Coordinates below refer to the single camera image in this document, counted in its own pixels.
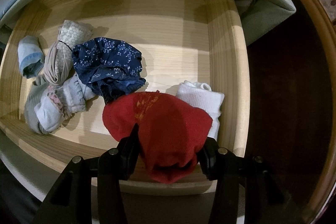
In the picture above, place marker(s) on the grey drawer with wooden inside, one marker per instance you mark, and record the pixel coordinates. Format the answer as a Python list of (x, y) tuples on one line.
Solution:
[(170, 61)]

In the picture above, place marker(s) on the navy floral underwear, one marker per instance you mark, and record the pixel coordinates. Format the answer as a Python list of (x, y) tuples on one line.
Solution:
[(105, 61)]

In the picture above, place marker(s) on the light blue rolled sock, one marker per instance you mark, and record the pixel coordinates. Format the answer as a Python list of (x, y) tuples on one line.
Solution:
[(30, 53)]

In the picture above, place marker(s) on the red sock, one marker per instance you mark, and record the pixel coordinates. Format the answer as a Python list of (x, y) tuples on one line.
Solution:
[(162, 134)]

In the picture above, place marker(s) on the light blue lace trimmed sock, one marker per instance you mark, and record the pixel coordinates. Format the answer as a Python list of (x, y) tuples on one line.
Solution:
[(65, 98)]

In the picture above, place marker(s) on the grey ribbed garment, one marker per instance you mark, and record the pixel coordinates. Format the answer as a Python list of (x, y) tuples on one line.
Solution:
[(31, 106)]

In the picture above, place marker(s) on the beige knotted underwear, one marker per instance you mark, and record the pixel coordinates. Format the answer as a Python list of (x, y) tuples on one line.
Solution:
[(56, 66)]

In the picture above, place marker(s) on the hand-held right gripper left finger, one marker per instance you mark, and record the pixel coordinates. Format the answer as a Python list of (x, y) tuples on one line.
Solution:
[(132, 150)]

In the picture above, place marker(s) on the white hexagon print underwear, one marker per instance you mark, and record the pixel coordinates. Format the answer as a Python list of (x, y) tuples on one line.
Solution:
[(74, 32)]

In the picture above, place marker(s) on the wooden bed frame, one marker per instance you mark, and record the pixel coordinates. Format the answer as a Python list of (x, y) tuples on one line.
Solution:
[(319, 37)]

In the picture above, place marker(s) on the white sock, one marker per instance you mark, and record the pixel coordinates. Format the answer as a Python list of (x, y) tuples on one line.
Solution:
[(197, 98)]

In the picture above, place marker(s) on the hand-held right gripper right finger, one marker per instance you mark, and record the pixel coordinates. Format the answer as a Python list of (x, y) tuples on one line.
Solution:
[(208, 158)]

